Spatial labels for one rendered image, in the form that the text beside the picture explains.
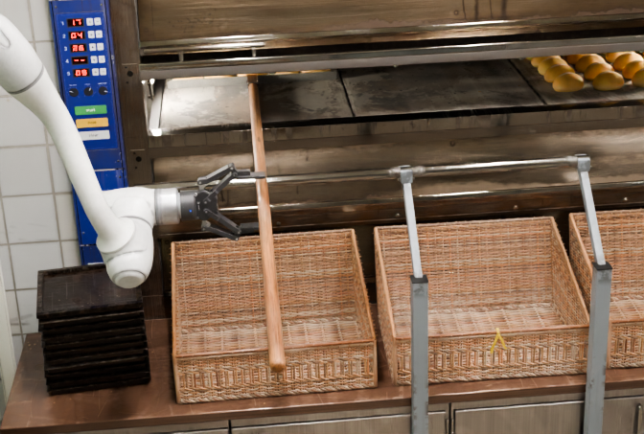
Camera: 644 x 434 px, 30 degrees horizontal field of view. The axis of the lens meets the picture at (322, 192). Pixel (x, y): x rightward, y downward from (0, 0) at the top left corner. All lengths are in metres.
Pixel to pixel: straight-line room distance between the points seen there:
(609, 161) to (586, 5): 0.50
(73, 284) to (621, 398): 1.57
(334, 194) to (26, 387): 1.04
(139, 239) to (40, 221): 0.86
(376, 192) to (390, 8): 0.56
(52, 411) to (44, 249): 0.55
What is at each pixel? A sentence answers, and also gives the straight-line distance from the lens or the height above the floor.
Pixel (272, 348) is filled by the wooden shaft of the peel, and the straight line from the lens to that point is 2.31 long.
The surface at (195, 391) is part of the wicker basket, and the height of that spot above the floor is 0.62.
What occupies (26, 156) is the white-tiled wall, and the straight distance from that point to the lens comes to 3.58.
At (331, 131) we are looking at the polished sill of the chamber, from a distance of 3.53.
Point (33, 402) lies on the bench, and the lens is 3.44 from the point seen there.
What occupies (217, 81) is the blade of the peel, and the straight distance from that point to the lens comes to 3.93.
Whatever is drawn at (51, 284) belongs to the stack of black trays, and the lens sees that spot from 3.51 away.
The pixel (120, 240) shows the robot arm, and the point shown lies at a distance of 2.82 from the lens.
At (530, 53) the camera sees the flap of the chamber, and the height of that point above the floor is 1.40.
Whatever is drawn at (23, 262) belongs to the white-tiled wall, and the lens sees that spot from 3.72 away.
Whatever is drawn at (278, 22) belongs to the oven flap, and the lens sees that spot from 3.41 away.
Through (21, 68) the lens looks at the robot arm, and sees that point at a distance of 2.67.
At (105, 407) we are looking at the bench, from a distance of 3.36.
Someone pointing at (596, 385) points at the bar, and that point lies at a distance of 3.35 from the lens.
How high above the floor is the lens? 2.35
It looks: 23 degrees down
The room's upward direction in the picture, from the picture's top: 2 degrees counter-clockwise
